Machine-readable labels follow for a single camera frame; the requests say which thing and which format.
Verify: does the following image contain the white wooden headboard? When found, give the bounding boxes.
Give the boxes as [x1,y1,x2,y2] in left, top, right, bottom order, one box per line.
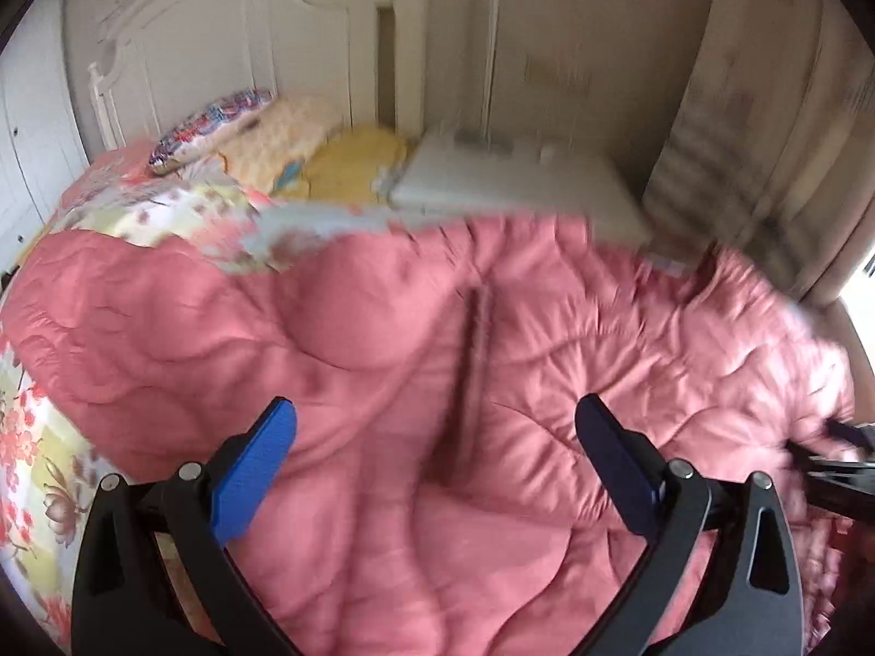
[87,0,425,151]

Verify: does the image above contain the yellow pillow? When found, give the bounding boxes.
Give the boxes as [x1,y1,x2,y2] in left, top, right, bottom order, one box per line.
[273,124,411,204]

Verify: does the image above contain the floral bed sheet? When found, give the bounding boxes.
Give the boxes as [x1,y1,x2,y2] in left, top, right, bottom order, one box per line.
[0,143,288,650]

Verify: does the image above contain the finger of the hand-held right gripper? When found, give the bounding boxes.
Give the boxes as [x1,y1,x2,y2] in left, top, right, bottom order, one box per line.
[785,422,875,481]

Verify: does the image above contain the blue red patterned pillow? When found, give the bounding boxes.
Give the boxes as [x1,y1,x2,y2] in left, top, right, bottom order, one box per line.
[148,87,275,176]

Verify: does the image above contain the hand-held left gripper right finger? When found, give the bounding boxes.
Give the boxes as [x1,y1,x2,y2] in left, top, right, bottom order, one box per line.
[574,394,805,656]

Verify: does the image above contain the white foam pad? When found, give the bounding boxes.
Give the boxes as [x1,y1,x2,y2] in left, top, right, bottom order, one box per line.
[388,128,652,247]

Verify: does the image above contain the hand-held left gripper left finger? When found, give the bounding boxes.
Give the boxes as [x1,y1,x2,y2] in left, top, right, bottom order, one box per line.
[68,395,302,656]

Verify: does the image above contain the pink quilted garment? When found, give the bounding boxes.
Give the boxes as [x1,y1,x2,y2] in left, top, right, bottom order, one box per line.
[2,214,864,656]

